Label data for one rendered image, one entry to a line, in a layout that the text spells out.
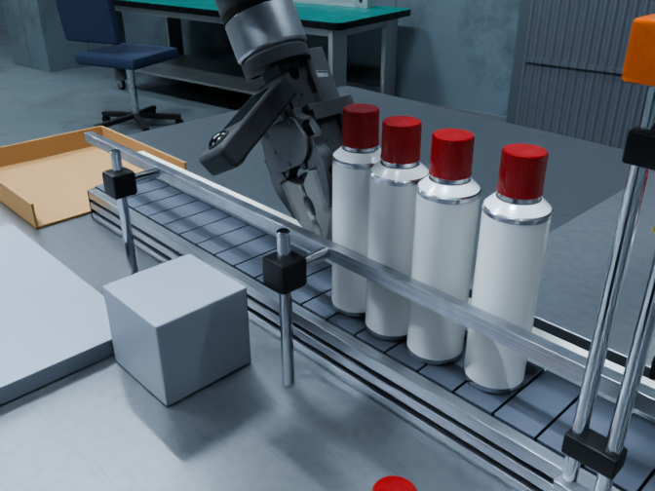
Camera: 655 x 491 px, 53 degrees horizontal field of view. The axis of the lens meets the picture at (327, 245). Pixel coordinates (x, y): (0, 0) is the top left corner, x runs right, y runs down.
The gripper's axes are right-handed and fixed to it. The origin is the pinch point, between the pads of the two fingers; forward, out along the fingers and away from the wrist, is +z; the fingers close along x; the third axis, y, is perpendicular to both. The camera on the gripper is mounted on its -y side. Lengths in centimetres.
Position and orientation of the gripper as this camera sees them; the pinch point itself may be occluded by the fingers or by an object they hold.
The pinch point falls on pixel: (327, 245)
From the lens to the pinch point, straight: 66.7
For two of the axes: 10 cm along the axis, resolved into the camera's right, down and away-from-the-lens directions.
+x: -6.0, 1.7, 7.8
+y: 7.2, -3.1, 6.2
